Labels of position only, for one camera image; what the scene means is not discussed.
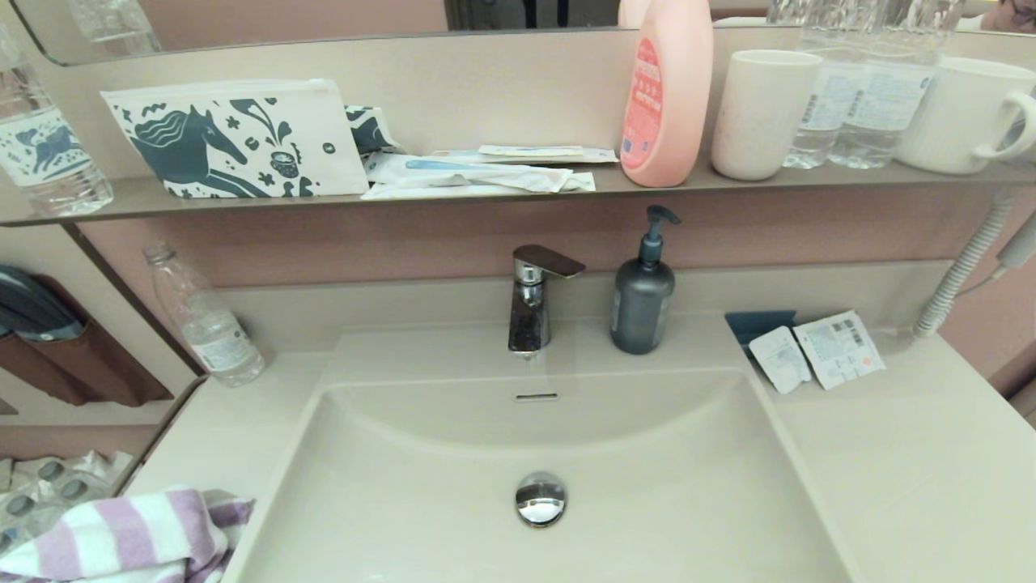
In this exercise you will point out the brown holder pouch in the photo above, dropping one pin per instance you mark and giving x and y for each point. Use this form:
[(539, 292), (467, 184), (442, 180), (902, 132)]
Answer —
[(97, 368)]

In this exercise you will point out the white handset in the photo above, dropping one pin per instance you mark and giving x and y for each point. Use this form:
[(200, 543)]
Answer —
[(1023, 241)]

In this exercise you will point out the clear plastic water bottle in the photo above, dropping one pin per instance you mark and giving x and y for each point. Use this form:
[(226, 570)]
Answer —
[(818, 112), (884, 104)]

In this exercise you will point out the chrome drain stopper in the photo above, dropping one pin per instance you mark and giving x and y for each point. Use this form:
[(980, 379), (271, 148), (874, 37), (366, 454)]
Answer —
[(541, 499)]

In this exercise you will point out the chrome sink faucet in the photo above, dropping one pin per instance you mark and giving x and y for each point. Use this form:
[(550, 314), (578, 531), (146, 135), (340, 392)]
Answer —
[(530, 312)]

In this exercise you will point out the purple white striped towel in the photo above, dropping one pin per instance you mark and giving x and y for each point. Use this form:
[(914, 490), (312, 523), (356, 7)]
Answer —
[(121, 538)]

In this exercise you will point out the white horse print pouch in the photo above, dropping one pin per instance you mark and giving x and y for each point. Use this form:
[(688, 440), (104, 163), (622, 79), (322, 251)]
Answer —
[(239, 140)]

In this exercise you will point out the white sachet with barcode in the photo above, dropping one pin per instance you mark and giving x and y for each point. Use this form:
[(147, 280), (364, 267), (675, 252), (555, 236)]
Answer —
[(839, 348)]

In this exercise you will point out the beige ceramic sink basin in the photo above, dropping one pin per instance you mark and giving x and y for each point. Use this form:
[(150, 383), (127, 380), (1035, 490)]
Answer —
[(647, 470)]

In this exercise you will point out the folded blue patterned pouch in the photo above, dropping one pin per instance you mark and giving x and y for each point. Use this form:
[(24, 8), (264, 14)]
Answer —
[(369, 129)]

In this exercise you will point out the plain white toiletry packet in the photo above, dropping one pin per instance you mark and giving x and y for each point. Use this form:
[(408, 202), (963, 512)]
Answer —
[(429, 192)]

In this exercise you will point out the dark blue hair dryer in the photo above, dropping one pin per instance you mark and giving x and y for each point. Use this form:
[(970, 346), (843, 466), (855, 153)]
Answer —
[(34, 306)]

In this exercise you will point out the grey wall shelf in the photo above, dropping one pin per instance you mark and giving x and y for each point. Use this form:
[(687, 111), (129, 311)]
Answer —
[(121, 202)]

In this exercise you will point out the shrink-wrapped bottle pack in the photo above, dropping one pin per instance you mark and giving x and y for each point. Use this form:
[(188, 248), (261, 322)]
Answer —
[(48, 494)]

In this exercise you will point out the dark blue packet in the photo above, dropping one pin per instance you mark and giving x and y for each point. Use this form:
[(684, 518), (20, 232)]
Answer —
[(760, 322)]

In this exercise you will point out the flat white toiletry packet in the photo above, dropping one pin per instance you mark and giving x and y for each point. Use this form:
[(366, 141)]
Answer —
[(530, 151)]

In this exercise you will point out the water bottle blue animal label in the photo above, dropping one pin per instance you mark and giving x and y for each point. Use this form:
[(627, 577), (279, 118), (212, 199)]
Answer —
[(53, 158)]

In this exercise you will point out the pink lotion bottle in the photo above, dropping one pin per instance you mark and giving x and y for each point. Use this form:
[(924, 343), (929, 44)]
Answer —
[(666, 95)]

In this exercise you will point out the white packet with blue toothbrush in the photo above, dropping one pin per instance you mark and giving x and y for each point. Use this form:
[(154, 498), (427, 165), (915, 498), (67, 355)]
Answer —
[(461, 170)]

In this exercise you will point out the dark grey soap dispenser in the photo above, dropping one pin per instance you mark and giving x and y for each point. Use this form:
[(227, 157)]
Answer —
[(643, 304)]

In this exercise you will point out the small white sachet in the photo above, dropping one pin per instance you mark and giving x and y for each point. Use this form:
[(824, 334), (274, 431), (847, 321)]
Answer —
[(779, 357)]

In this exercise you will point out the slim clear plastic bottle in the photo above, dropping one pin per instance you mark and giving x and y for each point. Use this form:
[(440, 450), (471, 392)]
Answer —
[(209, 332)]

